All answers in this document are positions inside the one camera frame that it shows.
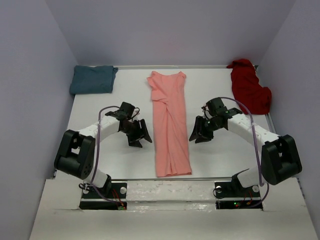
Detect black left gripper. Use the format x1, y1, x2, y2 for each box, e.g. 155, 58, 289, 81
120, 119, 152, 149

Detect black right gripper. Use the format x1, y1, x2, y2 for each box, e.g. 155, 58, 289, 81
188, 116, 222, 145

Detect pink t-shirt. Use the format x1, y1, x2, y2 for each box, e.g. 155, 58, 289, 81
147, 71, 192, 178

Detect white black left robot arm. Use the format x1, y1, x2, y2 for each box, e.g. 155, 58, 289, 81
54, 102, 152, 200

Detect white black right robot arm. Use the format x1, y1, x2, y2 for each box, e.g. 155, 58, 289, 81
189, 97, 303, 199

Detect crumpled red t-shirt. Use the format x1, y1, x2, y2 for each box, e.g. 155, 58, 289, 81
227, 58, 272, 115

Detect folded teal t-shirt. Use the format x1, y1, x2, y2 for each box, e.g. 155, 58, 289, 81
69, 65, 119, 95

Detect aluminium front rail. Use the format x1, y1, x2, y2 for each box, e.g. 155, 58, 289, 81
111, 177, 217, 182

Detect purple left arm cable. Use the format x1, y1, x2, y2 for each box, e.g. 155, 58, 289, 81
89, 106, 126, 206

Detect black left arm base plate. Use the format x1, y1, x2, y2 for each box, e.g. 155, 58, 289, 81
78, 181, 128, 211

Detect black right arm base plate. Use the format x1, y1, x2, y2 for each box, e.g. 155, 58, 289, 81
212, 181, 263, 210

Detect white table edge rail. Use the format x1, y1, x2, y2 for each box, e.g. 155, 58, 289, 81
115, 65, 227, 70

